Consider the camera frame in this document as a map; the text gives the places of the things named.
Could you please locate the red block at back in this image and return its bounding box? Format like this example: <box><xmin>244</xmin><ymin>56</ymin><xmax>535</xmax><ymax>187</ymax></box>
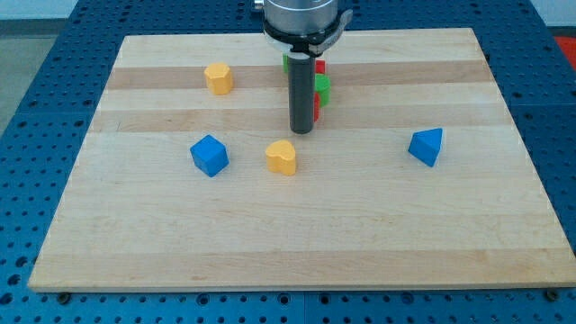
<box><xmin>315</xmin><ymin>59</ymin><xmax>326</xmax><ymax>75</ymax></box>

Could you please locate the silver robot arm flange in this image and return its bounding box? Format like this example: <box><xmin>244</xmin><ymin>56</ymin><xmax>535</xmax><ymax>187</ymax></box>
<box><xmin>253</xmin><ymin>0</ymin><xmax>354</xmax><ymax>59</ymax></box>

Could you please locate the red block near rod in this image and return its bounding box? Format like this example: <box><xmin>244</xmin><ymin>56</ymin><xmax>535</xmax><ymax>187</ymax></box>
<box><xmin>313</xmin><ymin>92</ymin><xmax>321</xmax><ymax>122</ymax></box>

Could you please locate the green block at back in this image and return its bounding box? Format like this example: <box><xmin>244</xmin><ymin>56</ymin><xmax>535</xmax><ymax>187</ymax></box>
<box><xmin>283</xmin><ymin>54</ymin><xmax>288</xmax><ymax>74</ymax></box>

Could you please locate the light wooden board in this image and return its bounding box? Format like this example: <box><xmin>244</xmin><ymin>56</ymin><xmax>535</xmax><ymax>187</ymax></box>
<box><xmin>28</xmin><ymin>28</ymin><xmax>575</xmax><ymax>293</ymax></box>

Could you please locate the blue triangular prism block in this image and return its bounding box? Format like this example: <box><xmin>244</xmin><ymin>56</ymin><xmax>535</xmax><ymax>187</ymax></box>
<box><xmin>408</xmin><ymin>128</ymin><xmax>444</xmax><ymax>167</ymax></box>

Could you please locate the blue cube block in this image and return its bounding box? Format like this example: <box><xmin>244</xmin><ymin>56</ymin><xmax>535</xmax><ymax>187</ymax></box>
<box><xmin>190</xmin><ymin>135</ymin><xmax>230</xmax><ymax>177</ymax></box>

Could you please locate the yellow heart block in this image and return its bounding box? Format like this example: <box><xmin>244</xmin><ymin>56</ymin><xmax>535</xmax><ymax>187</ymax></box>
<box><xmin>265</xmin><ymin>139</ymin><xmax>297</xmax><ymax>176</ymax></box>

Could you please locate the yellow hexagon block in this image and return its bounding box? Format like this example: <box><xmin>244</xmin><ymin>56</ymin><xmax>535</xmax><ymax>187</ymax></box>
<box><xmin>203</xmin><ymin>62</ymin><xmax>234</xmax><ymax>95</ymax></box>

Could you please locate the green cylinder block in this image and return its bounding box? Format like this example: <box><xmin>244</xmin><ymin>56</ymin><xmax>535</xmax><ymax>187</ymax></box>
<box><xmin>315</xmin><ymin>74</ymin><xmax>331</xmax><ymax>107</ymax></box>

